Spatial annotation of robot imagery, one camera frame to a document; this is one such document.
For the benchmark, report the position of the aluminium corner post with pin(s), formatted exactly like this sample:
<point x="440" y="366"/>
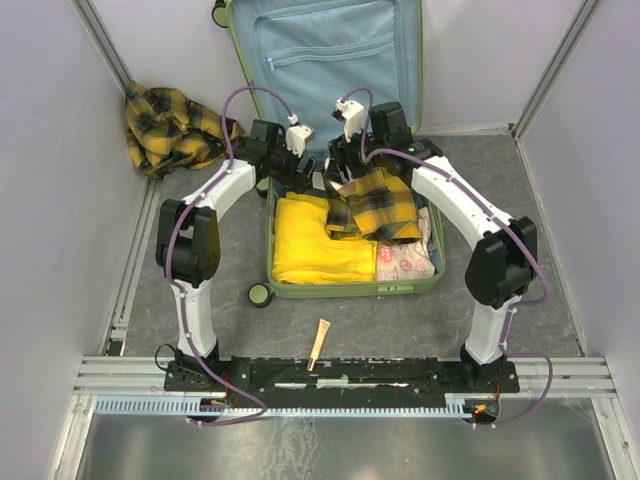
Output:
<point x="571" y="38"/>
<point x="90" y="16"/>

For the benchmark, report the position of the gold cosmetic tube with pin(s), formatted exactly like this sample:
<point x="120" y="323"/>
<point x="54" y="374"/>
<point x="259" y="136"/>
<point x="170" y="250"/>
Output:
<point x="321" y="333"/>

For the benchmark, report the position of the yellow plaid shirt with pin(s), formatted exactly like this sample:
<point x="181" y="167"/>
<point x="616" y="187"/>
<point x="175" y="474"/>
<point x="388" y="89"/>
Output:
<point x="376" y="207"/>
<point x="167" y="131"/>

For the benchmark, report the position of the crumpled yellow plaid shirt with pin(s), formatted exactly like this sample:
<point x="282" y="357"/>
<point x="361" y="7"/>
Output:
<point x="167" y="131"/>

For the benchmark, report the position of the cream pink-print cloth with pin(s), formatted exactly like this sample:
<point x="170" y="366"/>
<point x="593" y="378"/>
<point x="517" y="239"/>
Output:
<point x="410" y="261"/>

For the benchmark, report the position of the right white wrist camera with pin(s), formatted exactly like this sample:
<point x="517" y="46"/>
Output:
<point x="352" y="114"/>

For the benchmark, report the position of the right aluminium corner post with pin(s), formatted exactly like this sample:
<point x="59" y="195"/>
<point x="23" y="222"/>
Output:
<point x="571" y="38"/>

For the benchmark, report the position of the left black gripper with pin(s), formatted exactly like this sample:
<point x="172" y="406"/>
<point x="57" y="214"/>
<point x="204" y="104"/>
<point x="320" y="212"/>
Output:
<point x="294" y="180"/>

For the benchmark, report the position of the left aluminium corner post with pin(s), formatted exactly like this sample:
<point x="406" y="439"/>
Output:
<point x="90" y="16"/>

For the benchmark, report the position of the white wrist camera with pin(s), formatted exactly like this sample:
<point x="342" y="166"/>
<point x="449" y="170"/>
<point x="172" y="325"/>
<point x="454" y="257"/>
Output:
<point x="297" y="136"/>
<point x="352" y="114"/>

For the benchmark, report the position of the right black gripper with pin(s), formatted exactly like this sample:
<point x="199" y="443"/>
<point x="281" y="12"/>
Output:
<point x="341" y="155"/>

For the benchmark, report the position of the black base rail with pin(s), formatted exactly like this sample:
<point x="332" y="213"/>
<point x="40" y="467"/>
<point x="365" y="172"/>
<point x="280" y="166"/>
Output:
<point x="342" y="384"/>

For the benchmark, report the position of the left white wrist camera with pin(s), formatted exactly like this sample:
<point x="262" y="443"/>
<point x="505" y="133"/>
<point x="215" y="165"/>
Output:
<point x="297" y="136"/>

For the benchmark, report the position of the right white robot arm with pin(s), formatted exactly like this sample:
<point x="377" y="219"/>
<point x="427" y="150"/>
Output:
<point x="504" y="249"/>

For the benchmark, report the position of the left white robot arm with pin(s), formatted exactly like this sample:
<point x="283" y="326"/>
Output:
<point x="188" y="247"/>

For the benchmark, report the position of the yellow garment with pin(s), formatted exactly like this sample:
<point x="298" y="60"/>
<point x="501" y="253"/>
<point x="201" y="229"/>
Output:
<point x="304" y="253"/>

